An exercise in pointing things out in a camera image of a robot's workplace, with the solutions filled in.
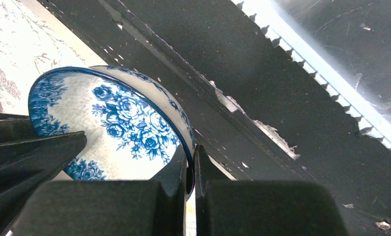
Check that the floral tablecloth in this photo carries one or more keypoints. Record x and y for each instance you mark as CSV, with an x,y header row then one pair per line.
x,y
33,41

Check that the white blue floral bowl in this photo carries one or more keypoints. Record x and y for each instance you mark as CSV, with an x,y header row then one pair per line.
x,y
133,125

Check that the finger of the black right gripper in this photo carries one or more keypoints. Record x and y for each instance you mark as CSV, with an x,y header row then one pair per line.
x,y
26,164
15,128

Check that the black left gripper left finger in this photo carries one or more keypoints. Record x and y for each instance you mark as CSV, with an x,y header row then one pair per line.
x,y
153,207

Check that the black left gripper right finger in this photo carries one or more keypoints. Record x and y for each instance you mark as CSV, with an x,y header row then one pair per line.
x,y
226,207

